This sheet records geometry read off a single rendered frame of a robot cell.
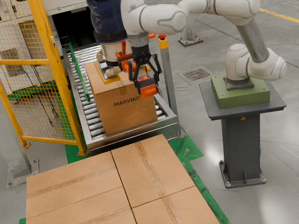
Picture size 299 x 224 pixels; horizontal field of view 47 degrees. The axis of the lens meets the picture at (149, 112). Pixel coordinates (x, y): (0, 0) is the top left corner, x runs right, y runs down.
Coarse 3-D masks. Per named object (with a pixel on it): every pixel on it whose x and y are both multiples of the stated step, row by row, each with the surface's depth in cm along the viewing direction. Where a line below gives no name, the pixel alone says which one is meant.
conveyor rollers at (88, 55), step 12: (96, 48) 432; (72, 60) 411; (84, 60) 406; (96, 60) 401; (84, 72) 375; (84, 96) 329; (84, 108) 305; (96, 108) 300; (156, 108) 284; (96, 120) 283; (96, 132) 268
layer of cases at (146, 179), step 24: (144, 144) 244; (168, 144) 239; (72, 168) 234; (96, 168) 230; (120, 168) 226; (144, 168) 222; (168, 168) 218; (48, 192) 217; (72, 192) 214; (96, 192) 210; (120, 192) 206; (144, 192) 203; (168, 192) 200; (192, 192) 197; (48, 216) 200; (72, 216) 196; (96, 216) 193; (120, 216) 190; (144, 216) 188; (168, 216) 185; (192, 216) 182
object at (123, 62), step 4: (120, 56) 189; (124, 56) 189; (128, 56) 190; (132, 56) 189; (120, 60) 187; (124, 60) 183; (120, 64) 183; (124, 64) 183; (128, 64) 184; (120, 68) 187; (124, 68) 184
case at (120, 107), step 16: (96, 80) 252; (128, 80) 243; (96, 96) 235; (112, 96) 238; (128, 96) 242; (112, 112) 244; (128, 112) 248; (144, 112) 252; (112, 128) 250; (128, 128) 254
